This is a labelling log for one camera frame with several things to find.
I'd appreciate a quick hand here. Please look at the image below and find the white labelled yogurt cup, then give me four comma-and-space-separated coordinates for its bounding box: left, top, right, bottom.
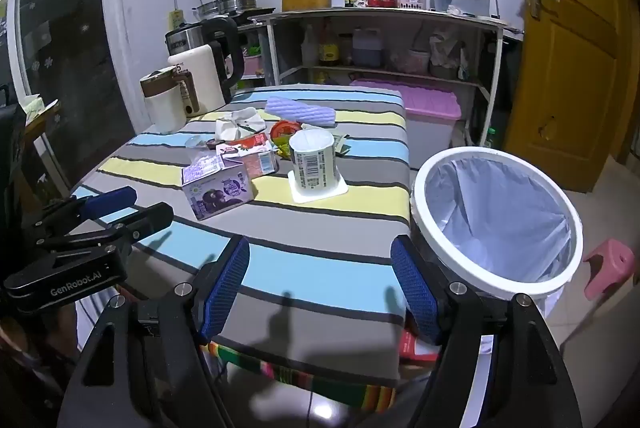
287, 128, 349, 204

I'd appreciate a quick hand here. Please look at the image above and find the clear cup with red lid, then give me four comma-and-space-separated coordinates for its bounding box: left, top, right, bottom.
271, 120, 302, 145

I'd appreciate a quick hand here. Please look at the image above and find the purple milk carton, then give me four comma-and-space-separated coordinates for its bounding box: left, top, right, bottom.
181, 153, 257, 221

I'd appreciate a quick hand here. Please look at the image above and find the white round trash bin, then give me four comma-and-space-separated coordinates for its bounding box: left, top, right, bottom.
410, 147, 584, 428

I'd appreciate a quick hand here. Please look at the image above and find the purple ribbed foam sleeve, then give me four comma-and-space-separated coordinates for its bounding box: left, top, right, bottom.
264, 96, 337, 127

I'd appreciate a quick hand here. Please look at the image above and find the tissue box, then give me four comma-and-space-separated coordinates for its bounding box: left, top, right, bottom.
21, 93, 60, 118

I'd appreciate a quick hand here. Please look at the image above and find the pink plastic stool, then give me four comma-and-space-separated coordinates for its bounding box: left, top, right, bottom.
582, 238, 637, 301

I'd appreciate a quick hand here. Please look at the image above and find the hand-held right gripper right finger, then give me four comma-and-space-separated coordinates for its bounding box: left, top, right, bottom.
390, 235, 583, 428

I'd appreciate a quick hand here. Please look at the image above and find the pink red drink carton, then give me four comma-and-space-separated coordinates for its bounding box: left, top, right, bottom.
216, 132, 280, 180

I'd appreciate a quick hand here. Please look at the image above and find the pale blue bin liner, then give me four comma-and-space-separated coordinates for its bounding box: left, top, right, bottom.
425, 157, 574, 282

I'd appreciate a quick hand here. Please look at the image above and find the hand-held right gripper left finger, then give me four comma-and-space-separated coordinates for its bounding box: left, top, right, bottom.
57, 235, 251, 428

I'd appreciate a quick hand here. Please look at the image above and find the white plastic bag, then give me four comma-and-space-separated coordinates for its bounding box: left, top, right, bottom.
429, 25, 469, 70

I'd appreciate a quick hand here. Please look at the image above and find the purple plastic jug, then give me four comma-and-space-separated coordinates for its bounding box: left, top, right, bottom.
352, 27, 385, 67

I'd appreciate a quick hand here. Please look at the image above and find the white shelf unit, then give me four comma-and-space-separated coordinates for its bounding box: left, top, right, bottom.
248, 5, 509, 149

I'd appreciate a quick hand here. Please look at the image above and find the pink basket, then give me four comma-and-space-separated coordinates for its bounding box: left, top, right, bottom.
239, 52, 267, 78

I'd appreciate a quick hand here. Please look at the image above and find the pink round container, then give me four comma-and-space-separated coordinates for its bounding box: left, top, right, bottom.
407, 49, 431, 74

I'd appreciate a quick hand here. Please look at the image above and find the multicolour striped cloth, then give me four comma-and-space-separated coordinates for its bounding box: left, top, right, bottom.
206, 340, 399, 410

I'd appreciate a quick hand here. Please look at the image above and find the white plastic bottle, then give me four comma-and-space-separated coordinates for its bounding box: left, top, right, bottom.
301, 24, 321, 64

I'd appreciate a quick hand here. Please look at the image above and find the crumpled white paper packet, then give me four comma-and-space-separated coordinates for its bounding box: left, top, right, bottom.
215, 107, 269, 142

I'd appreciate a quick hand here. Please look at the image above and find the striped tablecloth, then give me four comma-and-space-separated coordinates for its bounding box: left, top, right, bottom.
67, 84, 414, 386

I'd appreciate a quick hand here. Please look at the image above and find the white mug with brown lid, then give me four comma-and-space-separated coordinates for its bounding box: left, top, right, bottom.
139, 66, 194, 134

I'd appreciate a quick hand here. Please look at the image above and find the red box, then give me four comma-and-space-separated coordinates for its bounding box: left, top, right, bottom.
398, 329, 442, 363

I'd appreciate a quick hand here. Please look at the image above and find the yellow wooden door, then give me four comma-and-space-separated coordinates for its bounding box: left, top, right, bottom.
502, 0, 640, 195

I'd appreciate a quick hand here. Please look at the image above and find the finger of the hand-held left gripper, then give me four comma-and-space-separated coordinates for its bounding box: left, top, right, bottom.
37, 202, 174, 255
42, 187, 138, 231

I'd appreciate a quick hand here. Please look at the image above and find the steel steamer pot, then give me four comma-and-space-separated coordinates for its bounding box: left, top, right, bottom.
217, 0, 260, 16

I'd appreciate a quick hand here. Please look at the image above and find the storage box with pink lid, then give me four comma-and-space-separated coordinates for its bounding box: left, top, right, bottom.
349, 78, 462, 170

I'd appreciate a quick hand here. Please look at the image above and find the soy sauce bottle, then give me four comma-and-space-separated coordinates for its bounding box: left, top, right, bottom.
319, 21, 341, 67

